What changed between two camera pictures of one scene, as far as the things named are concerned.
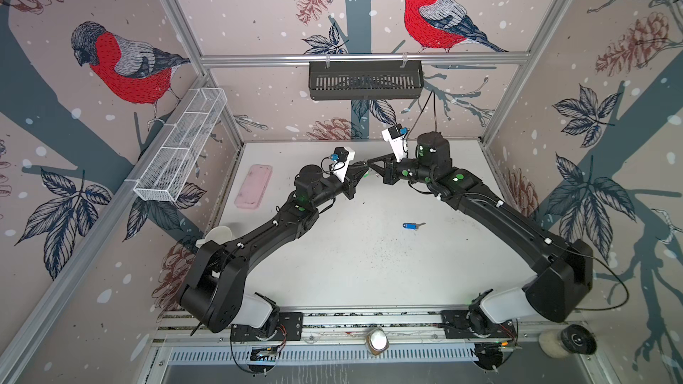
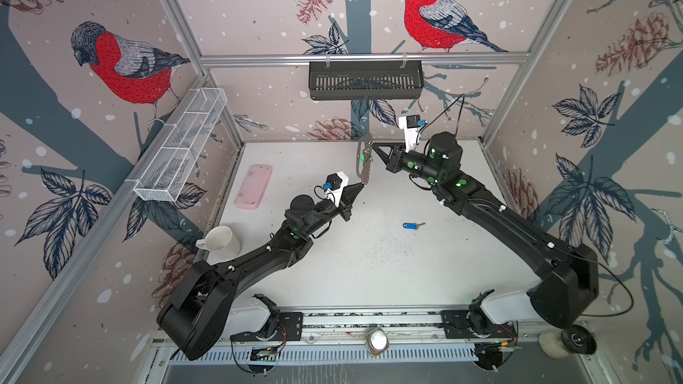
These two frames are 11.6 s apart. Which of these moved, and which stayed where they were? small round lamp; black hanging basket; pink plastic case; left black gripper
Moved: left black gripper
Stayed: black hanging basket; pink plastic case; small round lamp
